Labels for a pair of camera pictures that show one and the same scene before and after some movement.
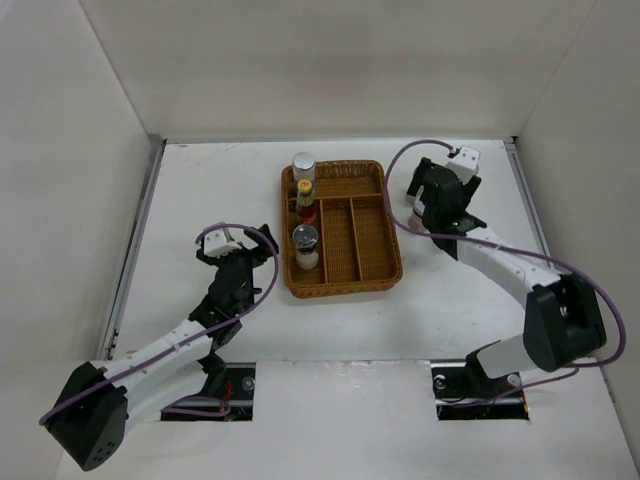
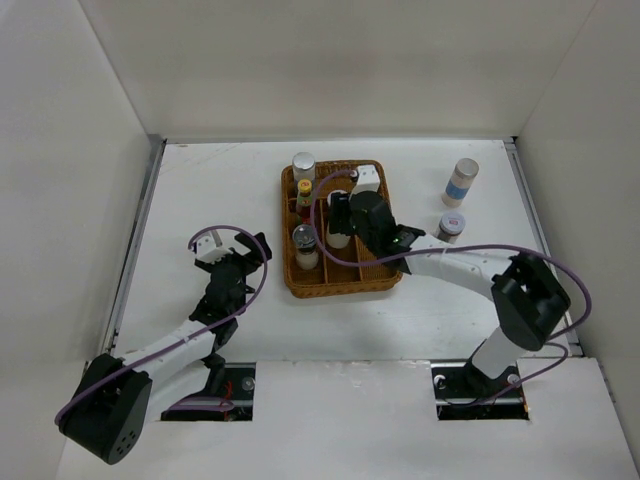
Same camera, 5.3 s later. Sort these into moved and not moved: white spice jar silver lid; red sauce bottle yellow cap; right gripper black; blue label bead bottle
Moved: right gripper black
Not moved: red sauce bottle yellow cap; white spice jar silver lid; blue label bead bottle
